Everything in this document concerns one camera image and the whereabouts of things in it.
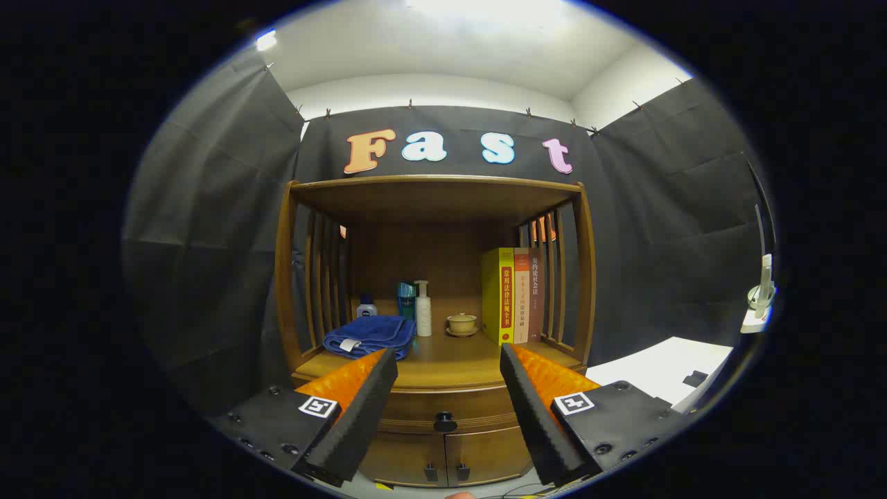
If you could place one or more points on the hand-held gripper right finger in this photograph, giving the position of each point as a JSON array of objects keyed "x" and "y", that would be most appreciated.
[{"x": 537, "y": 423}]

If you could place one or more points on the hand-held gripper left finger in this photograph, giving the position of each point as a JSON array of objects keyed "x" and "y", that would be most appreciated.
[{"x": 360, "y": 416}]

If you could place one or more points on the wooden drawer with black knob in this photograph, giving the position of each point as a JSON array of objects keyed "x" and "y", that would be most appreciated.
[{"x": 416, "y": 409}]

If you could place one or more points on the wooden cabinet door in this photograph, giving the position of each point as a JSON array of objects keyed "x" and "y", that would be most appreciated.
[
  {"x": 492, "y": 454},
  {"x": 402, "y": 457}
]

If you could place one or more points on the wooden countertop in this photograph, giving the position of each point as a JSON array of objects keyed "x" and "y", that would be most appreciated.
[{"x": 450, "y": 360}]

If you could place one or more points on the wooden cabinet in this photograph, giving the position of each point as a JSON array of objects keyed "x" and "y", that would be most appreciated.
[{"x": 436, "y": 201}]

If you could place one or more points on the folded blue towel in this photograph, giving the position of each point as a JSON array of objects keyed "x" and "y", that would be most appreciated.
[{"x": 371, "y": 333}]

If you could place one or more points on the small white blue-capped bottle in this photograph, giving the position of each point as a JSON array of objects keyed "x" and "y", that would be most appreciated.
[{"x": 366, "y": 308}]

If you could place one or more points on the white pump bottle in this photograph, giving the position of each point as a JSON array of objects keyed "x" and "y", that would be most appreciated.
[{"x": 423, "y": 315}]

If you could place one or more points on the orange and white book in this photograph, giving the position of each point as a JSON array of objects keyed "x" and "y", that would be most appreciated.
[{"x": 521, "y": 305}]

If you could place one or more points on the dark red book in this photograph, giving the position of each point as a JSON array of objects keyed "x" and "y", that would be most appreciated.
[{"x": 536, "y": 298}]

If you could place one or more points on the beige lidded teacup with saucer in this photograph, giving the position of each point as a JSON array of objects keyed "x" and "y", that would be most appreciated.
[{"x": 461, "y": 323}]

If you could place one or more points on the teal bottle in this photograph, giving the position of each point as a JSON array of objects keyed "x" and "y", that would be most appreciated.
[{"x": 406, "y": 298}]

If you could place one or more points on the thick yellow book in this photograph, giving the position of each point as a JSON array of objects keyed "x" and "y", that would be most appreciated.
[{"x": 495, "y": 298}]

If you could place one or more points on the white device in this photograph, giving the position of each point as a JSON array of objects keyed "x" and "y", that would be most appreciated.
[{"x": 764, "y": 284}]

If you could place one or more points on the ceiling light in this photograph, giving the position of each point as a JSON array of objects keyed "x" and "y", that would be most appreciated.
[{"x": 265, "y": 40}]

